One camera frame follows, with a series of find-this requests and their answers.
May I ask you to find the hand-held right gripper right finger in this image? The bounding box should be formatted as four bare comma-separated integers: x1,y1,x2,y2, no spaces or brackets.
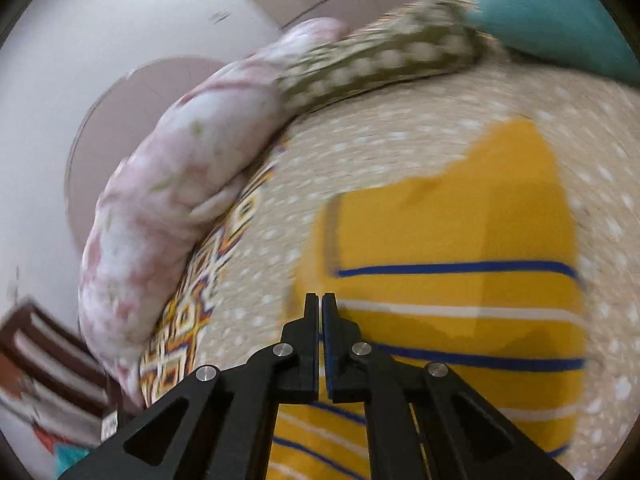
321,293,576,480

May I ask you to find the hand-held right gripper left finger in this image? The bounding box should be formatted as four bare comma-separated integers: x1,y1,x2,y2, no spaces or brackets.
57,293,320,480

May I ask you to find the yellow striped shirt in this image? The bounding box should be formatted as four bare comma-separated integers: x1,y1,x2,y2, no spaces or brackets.
267,117,591,480

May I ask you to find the geometric patterned blanket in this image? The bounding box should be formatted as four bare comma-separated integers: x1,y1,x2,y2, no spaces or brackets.
139,145,288,407

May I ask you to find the pink floral blanket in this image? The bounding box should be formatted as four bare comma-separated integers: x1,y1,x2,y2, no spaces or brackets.
77,16,351,408

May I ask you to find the beige dotted bedsheet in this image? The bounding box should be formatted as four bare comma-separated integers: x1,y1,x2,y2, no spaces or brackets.
190,62,640,480

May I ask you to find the teal and red cloth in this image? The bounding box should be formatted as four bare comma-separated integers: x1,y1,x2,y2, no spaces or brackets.
32,422,92,479

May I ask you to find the olive dotted pillow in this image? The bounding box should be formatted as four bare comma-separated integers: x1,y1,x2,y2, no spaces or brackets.
275,0,493,117

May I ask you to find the teal pillow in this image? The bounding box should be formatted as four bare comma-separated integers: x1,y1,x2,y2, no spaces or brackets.
462,0,640,87

